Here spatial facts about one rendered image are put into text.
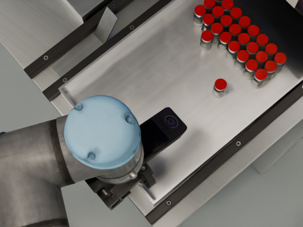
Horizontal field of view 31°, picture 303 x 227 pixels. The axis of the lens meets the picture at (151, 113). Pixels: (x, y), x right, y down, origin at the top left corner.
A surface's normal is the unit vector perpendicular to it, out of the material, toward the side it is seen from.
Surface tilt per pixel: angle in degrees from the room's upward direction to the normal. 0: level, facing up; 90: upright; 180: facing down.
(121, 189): 0
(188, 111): 0
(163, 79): 0
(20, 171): 10
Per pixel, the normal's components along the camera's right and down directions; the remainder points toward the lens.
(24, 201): 0.13, -0.31
